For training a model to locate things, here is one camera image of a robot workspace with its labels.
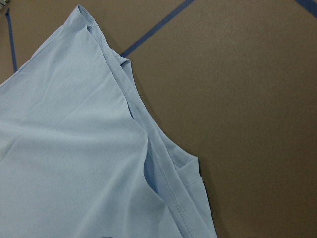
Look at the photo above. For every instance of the light blue t-shirt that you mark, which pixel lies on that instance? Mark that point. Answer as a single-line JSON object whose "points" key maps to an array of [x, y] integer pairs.
{"points": [[80, 155]]}

